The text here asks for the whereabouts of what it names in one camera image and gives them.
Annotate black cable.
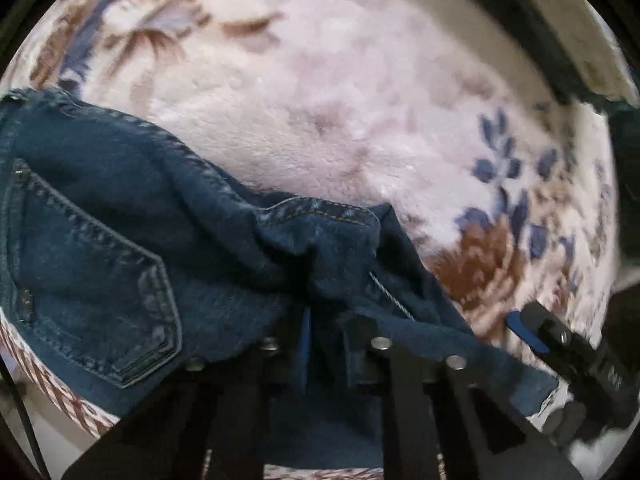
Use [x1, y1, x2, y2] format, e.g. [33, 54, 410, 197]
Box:
[0, 360, 51, 480]

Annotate floral blanket on bed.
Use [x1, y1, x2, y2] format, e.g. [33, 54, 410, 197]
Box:
[0, 0, 631, 480]

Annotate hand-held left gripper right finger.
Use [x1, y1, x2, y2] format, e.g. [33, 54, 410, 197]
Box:
[341, 315, 585, 480]

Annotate blue denim pants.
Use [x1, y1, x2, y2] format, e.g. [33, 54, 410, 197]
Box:
[0, 86, 558, 468]

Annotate dark teal duvet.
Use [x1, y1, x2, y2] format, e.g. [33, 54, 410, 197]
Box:
[607, 99, 640, 291]

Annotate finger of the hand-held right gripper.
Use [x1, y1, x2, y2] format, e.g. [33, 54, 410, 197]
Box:
[506, 301, 601, 377]

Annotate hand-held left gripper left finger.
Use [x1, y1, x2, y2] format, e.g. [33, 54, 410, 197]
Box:
[61, 307, 315, 480]

